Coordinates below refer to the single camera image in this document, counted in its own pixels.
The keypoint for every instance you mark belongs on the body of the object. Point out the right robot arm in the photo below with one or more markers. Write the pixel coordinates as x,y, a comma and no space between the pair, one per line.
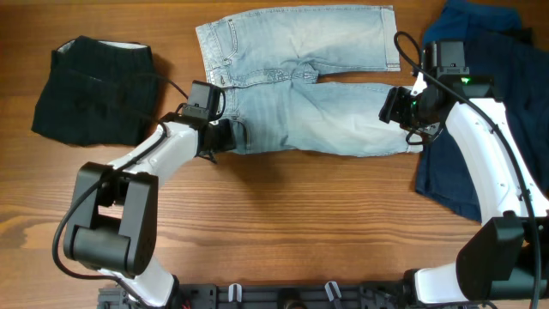
507,259

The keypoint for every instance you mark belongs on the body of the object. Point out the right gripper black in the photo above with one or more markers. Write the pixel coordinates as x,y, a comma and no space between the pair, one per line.
393,110

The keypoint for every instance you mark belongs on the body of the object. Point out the black folded shorts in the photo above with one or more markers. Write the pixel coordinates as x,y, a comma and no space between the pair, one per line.
98,92

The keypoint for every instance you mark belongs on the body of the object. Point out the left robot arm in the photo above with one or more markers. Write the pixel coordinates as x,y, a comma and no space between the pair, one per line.
110,230

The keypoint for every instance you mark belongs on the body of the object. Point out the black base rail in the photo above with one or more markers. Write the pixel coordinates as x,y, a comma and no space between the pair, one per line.
331,295

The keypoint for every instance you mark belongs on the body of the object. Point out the light blue denim shorts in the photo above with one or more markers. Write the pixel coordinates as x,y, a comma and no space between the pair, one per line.
272,64

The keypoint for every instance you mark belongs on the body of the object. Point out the dark blue garment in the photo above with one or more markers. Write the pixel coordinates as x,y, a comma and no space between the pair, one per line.
498,45

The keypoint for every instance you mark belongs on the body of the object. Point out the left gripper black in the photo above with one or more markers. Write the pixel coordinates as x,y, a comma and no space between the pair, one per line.
228,139

